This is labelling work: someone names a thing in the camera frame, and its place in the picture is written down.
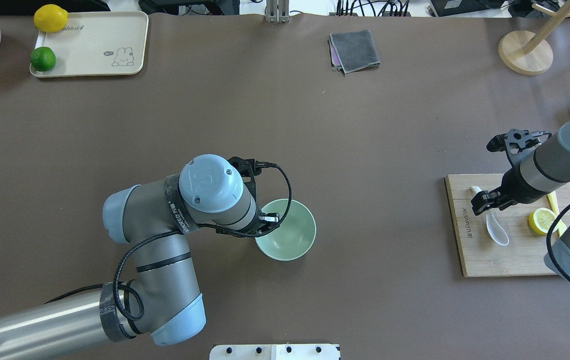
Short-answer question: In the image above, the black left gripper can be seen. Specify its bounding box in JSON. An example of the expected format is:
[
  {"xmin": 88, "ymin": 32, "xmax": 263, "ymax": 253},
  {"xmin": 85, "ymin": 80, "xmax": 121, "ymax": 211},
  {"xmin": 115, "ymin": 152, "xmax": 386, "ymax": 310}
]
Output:
[{"xmin": 215, "ymin": 210, "xmax": 281, "ymax": 238}]

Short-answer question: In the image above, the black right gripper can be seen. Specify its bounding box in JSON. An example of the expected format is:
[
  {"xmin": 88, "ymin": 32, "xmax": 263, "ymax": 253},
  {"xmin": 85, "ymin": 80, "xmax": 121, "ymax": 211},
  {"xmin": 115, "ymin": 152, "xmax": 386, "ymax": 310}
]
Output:
[{"xmin": 471, "ymin": 167, "xmax": 540, "ymax": 216}]

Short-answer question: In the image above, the light green ceramic bowl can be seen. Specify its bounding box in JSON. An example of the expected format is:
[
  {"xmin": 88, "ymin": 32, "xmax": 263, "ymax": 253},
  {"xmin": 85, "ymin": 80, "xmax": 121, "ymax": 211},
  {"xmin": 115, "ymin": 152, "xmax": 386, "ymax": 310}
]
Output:
[{"xmin": 255, "ymin": 199, "xmax": 317, "ymax": 262}]

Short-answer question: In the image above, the white ceramic spoon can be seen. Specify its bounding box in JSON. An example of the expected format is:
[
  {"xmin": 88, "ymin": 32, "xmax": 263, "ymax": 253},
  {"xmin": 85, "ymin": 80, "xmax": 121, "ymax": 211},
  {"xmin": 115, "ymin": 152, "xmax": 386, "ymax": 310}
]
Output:
[{"xmin": 484, "ymin": 208, "xmax": 510, "ymax": 246}]

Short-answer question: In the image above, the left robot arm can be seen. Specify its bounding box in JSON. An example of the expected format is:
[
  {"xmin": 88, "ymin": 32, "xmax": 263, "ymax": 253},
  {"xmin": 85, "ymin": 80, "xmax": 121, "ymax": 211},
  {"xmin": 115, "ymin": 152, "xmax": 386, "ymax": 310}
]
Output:
[{"xmin": 0, "ymin": 153, "xmax": 285, "ymax": 360}]

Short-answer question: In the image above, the halved lemon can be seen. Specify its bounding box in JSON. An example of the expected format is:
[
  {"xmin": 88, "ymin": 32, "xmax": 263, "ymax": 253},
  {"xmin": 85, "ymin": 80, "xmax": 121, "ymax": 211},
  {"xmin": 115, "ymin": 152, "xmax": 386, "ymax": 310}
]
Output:
[{"xmin": 528, "ymin": 207, "xmax": 557, "ymax": 236}]

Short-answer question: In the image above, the bamboo cutting board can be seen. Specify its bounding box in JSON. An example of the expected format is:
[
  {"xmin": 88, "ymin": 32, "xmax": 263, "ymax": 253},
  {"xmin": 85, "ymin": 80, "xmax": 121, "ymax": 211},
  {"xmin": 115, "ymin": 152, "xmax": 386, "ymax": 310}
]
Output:
[{"xmin": 444, "ymin": 173, "xmax": 554, "ymax": 277}]

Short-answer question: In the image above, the yellow plastic knife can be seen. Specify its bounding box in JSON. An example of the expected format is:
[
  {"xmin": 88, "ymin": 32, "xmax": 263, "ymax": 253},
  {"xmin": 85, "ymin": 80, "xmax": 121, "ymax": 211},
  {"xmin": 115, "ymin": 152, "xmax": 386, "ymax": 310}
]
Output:
[{"xmin": 547, "ymin": 191, "xmax": 568, "ymax": 238}]

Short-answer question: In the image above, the wooden mug tree stand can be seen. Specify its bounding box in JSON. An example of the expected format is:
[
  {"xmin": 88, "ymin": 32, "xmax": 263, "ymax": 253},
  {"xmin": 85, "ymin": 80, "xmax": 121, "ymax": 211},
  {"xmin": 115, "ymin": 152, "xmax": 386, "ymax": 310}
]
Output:
[{"xmin": 498, "ymin": 0, "xmax": 570, "ymax": 76}]

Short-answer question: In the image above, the folded grey cloth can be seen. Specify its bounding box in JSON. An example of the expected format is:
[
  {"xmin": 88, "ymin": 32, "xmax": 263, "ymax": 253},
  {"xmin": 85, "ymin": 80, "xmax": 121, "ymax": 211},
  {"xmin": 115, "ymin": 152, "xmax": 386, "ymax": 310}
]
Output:
[{"xmin": 328, "ymin": 29, "xmax": 381, "ymax": 75}]

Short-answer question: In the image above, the beige rabbit tray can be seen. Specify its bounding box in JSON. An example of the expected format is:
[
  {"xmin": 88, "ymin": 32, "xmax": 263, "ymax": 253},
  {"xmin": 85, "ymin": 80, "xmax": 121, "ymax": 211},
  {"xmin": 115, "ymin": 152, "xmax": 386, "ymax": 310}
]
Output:
[{"xmin": 29, "ymin": 11, "xmax": 149, "ymax": 78}]

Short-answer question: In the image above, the green lime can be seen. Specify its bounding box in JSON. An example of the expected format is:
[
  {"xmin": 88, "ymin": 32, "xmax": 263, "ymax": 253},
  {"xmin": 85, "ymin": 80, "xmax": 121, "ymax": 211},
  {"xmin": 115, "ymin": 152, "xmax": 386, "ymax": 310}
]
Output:
[{"xmin": 30, "ymin": 47, "xmax": 57, "ymax": 72}]

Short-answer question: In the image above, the whole yellow lemon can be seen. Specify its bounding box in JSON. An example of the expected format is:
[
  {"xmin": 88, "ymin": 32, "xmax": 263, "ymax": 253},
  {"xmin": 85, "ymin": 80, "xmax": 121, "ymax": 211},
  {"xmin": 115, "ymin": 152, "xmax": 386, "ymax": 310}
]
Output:
[{"xmin": 33, "ymin": 4, "xmax": 69, "ymax": 34}]

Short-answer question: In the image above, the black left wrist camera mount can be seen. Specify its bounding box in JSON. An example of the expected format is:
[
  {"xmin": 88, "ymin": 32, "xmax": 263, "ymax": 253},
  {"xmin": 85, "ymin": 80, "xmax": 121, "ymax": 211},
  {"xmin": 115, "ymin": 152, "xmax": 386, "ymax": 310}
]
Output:
[{"xmin": 227, "ymin": 156, "xmax": 271, "ymax": 198}]

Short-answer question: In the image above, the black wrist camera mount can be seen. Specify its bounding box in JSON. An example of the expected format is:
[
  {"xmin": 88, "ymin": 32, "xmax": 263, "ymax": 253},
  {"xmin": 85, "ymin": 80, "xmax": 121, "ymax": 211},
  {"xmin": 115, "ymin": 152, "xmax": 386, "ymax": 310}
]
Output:
[
  {"xmin": 486, "ymin": 129, "xmax": 552, "ymax": 167},
  {"xmin": 227, "ymin": 156, "xmax": 271, "ymax": 198}
]

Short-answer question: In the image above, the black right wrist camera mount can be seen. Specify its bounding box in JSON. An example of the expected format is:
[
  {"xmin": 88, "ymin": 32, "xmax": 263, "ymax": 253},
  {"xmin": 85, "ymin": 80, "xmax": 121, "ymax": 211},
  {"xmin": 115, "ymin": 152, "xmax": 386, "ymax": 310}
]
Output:
[{"xmin": 486, "ymin": 129, "xmax": 552, "ymax": 167}]

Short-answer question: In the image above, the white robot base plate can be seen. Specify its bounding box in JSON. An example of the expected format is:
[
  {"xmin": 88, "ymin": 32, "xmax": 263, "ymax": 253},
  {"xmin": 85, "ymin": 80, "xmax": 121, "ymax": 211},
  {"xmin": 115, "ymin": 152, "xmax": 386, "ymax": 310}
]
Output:
[{"xmin": 209, "ymin": 343, "xmax": 341, "ymax": 360}]

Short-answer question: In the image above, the black left camera cable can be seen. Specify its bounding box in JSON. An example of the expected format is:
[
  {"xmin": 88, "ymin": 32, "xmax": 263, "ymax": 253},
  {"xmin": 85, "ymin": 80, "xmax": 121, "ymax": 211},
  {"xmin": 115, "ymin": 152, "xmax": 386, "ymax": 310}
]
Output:
[{"xmin": 0, "ymin": 161, "xmax": 293, "ymax": 341}]

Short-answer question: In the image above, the aluminium frame post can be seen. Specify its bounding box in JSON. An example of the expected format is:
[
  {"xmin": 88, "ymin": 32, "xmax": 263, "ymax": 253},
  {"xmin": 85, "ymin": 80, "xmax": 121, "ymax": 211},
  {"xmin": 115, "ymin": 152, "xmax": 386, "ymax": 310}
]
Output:
[{"xmin": 265, "ymin": 0, "xmax": 290, "ymax": 24}]

